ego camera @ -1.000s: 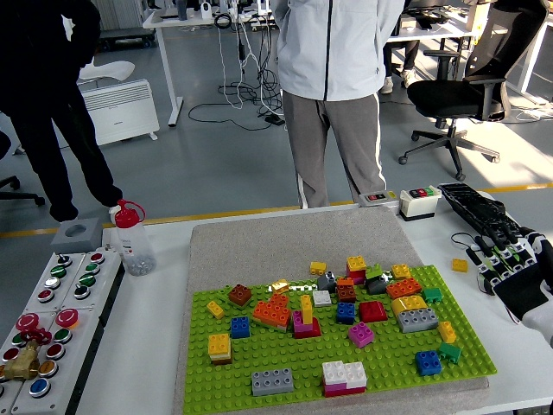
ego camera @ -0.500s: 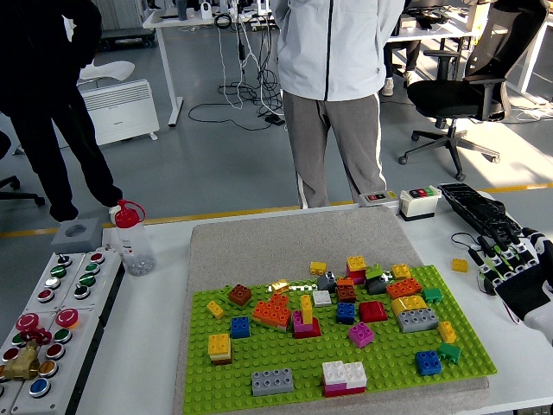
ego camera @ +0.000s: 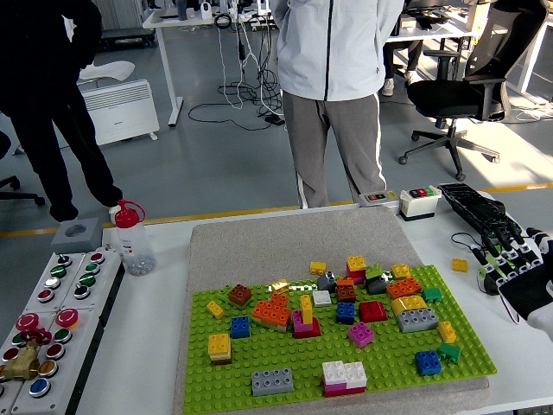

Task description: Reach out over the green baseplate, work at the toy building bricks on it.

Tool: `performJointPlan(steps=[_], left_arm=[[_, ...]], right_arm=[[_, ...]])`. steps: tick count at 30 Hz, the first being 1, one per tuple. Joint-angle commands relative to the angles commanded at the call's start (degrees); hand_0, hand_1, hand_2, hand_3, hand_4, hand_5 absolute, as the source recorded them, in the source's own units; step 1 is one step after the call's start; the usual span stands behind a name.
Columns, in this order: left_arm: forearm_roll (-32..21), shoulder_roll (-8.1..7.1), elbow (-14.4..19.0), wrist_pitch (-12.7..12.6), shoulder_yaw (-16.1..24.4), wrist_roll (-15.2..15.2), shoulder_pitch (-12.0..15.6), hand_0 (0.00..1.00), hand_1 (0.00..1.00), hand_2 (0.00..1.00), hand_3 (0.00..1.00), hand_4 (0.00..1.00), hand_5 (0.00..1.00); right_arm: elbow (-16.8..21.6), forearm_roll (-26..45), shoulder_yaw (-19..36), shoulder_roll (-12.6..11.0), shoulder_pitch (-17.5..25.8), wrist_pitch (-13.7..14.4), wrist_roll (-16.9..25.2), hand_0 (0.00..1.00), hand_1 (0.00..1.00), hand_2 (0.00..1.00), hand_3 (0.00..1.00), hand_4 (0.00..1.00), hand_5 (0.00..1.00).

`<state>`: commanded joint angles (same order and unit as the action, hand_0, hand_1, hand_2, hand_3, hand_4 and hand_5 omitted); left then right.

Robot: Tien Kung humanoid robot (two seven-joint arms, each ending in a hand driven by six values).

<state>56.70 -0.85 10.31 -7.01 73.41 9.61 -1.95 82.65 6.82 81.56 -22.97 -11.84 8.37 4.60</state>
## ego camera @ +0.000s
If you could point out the clear bottle red cap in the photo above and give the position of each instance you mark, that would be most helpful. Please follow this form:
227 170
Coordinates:
134 250

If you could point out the pink four-stud brick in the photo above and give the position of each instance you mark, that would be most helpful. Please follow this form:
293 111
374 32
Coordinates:
334 387
296 321
358 281

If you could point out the black power adapter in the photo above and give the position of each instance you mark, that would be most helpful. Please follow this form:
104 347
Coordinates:
242 51

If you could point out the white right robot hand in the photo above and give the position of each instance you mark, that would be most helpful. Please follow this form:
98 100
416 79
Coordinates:
527 289

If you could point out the orange four-stud brick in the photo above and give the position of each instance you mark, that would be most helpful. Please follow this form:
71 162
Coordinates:
345 282
279 301

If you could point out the white red green button box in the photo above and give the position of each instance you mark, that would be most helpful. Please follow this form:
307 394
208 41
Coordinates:
417 207

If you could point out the white panel heater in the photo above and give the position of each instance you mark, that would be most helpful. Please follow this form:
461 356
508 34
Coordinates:
125 112

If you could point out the black keyboard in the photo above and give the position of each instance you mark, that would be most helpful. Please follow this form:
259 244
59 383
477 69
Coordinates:
466 201

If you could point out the tall yellow pillar brick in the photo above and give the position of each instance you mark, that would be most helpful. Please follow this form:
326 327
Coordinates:
307 309

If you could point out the black chair base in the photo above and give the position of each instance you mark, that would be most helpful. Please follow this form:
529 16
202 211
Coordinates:
30 199

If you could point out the white emergency stop box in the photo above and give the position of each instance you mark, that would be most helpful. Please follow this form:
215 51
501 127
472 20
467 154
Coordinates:
65 380

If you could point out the person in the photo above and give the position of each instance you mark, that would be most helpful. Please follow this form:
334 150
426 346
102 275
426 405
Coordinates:
332 52
39 65
410 56

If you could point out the dark grey brick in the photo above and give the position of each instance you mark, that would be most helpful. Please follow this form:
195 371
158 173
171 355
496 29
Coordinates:
377 287

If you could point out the thin red brick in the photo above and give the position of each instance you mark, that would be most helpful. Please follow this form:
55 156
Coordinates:
356 274

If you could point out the black office chair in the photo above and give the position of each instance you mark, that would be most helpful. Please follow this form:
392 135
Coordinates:
445 99

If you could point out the yellow curved brick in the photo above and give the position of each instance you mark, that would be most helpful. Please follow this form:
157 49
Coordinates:
408 304

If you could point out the white camera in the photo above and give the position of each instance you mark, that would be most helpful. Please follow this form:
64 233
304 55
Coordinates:
206 10

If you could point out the grey two-button switch box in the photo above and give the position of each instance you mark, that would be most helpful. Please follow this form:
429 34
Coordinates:
380 199

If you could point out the red base brick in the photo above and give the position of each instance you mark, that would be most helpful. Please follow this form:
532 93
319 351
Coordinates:
314 330

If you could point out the green studded baseplate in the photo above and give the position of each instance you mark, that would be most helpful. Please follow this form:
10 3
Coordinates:
281 354

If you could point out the red curved brick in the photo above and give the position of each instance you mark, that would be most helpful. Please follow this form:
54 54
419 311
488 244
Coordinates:
373 311

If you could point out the blue four-stud brick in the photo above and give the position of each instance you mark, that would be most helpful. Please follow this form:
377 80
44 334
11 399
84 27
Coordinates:
345 313
428 363
240 327

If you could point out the brown four-stud brick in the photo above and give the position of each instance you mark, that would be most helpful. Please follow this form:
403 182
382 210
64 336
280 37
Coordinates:
240 295
347 295

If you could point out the yellow four-stud brick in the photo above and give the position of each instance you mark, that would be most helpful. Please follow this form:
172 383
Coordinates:
356 263
459 265
219 342
317 268
401 271

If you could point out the black power brick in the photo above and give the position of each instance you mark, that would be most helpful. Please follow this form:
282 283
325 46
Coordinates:
274 120

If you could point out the glossy yellow brick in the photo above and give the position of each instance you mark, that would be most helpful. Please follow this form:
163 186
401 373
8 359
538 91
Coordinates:
281 286

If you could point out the magenta four-stud brick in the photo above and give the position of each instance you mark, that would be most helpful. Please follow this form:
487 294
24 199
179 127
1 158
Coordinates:
361 335

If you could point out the grey block round recess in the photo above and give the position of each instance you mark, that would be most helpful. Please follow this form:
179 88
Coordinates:
93 238

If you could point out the grey fabric mat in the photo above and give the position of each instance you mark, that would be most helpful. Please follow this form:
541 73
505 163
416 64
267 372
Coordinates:
294 242

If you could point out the white desk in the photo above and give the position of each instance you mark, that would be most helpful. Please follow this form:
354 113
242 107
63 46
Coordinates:
432 33
167 73
532 60

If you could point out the thin white brick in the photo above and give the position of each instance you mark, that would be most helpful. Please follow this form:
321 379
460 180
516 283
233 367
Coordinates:
220 354

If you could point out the grey sloped brick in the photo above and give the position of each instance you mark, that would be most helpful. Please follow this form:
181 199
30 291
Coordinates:
326 282

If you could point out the small green brick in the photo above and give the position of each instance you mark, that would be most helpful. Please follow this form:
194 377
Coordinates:
432 295

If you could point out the white flat brick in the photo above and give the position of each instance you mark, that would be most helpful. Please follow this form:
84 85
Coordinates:
322 298

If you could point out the small black module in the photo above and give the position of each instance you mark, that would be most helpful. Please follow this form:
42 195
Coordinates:
490 285

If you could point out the yellow two-stud brick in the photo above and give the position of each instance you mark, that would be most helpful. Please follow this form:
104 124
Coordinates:
215 309
446 332

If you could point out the orange eight-stud brick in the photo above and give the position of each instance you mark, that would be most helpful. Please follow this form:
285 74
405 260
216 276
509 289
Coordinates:
271 316
404 289

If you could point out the white selector switch box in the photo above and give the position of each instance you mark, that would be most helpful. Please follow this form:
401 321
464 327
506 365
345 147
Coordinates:
71 276

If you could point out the black flat dolly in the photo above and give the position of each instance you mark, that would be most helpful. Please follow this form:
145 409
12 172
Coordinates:
125 36

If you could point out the white plastic chair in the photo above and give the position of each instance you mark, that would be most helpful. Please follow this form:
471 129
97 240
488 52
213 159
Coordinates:
112 69

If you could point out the grey eight-stud brick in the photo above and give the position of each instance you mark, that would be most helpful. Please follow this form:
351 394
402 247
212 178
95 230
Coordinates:
272 382
417 321

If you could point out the green sloped brick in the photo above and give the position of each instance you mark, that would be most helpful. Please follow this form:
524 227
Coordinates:
374 271

